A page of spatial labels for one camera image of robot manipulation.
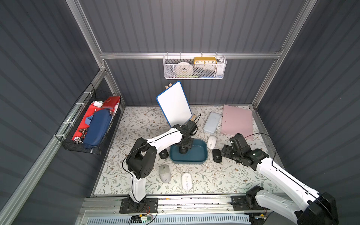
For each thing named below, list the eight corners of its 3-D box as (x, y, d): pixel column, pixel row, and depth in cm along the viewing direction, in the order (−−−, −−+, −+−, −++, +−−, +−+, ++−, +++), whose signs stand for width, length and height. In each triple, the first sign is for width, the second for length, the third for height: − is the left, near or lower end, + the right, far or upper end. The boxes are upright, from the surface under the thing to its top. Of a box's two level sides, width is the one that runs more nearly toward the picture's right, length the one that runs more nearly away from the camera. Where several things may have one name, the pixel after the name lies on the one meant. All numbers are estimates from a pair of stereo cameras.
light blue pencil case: (202, 130, 107) (202, 128, 105) (209, 113, 118) (210, 111, 117) (214, 134, 104) (215, 133, 103) (221, 116, 116) (221, 115, 114)
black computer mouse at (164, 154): (162, 161, 92) (162, 159, 89) (158, 155, 94) (158, 153, 92) (170, 156, 94) (169, 154, 92) (166, 150, 96) (165, 148, 94)
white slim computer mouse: (181, 190, 81) (181, 188, 78) (181, 173, 86) (181, 172, 84) (192, 190, 81) (192, 188, 78) (191, 173, 86) (192, 172, 84)
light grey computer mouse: (161, 184, 83) (160, 182, 80) (159, 167, 89) (158, 165, 86) (172, 181, 84) (171, 179, 81) (169, 165, 90) (168, 163, 87)
